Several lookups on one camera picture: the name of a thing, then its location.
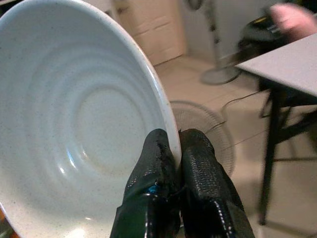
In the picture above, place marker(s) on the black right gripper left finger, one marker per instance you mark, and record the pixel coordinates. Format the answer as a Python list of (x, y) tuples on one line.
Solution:
[(146, 178)]

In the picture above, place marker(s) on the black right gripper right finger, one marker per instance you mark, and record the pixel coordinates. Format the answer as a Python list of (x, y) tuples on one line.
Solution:
[(205, 173)]

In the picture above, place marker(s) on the white speckled ceramic bowl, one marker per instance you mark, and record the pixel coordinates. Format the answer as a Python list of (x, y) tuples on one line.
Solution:
[(74, 119)]

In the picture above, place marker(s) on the white panelled door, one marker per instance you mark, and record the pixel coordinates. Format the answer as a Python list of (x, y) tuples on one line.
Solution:
[(153, 27)]

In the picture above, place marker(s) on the white standing fan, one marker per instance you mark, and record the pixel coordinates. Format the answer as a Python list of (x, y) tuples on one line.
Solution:
[(215, 62)]

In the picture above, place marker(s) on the black bag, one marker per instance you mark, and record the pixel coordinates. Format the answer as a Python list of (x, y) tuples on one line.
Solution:
[(262, 34)]

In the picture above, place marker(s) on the white table with black legs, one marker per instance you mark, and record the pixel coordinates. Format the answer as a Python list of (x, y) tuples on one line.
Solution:
[(284, 74)]

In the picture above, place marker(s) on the white fan head grille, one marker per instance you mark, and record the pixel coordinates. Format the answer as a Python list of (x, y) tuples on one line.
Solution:
[(205, 131)]

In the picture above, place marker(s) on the pink cloth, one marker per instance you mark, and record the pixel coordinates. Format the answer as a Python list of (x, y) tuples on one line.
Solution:
[(289, 18)]

